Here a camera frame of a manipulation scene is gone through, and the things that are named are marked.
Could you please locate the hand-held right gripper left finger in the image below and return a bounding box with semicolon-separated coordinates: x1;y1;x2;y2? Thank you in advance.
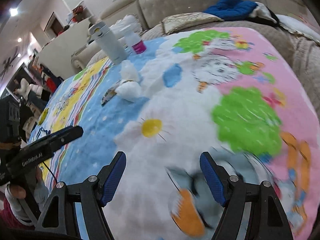
35;151;127;240

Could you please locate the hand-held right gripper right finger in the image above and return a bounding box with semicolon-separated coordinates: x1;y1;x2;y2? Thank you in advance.
199;151;293;240

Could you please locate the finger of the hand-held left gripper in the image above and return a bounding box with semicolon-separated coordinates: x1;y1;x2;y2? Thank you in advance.
51;126;84;147

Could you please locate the red sleeved left forearm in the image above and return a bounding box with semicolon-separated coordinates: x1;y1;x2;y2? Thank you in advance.
0;197;35;230

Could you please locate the person's left hand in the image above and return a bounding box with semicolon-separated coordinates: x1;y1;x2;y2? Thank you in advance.
5;166;49;219

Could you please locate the printed cartoon blanket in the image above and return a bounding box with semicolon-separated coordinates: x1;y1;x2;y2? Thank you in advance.
26;27;320;240

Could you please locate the small dark printed wrapper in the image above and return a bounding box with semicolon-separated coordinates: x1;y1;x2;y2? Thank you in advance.
101;86;118;106

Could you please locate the white crumpled tissue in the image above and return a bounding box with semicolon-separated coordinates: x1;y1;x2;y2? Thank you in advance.
117;80;142;103
120;60;139;81

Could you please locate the white thermos bottle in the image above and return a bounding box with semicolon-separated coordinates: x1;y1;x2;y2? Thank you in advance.
87;21;127;65

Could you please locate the brown door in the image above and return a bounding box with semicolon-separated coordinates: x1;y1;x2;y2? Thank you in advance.
47;12;63;34

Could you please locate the white pill bottle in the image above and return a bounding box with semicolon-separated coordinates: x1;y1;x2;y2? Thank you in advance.
124;31;147;55

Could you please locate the white ruffled pillow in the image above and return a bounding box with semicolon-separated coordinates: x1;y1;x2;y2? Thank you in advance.
110;14;140;34

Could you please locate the gold patterned cushion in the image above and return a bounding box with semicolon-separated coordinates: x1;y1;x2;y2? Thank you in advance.
161;12;225;34

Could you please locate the black and white garment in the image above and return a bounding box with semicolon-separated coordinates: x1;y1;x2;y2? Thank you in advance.
246;2;279;27

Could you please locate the blue knitted cloth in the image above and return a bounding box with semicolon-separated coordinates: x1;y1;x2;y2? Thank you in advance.
204;0;258;22

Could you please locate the plain white pillow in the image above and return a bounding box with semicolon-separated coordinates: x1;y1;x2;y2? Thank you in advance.
276;14;320;43

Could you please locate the black cable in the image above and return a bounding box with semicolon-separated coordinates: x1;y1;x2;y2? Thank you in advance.
40;161;59;183

